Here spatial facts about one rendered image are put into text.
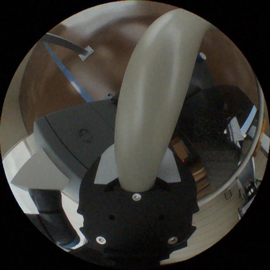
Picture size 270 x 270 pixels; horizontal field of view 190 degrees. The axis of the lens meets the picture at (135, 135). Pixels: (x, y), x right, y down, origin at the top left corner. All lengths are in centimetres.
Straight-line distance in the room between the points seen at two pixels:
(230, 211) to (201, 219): 171
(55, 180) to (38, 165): 9
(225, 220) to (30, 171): 597
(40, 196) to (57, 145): 23
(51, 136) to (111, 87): 84
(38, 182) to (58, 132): 21
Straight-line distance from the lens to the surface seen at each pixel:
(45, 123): 39
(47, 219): 43
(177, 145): 106
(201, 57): 123
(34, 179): 38
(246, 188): 84
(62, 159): 32
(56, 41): 109
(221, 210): 570
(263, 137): 167
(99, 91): 109
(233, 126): 51
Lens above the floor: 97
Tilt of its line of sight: 65 degrees down
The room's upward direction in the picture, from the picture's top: 168 degrees counter-clockwise
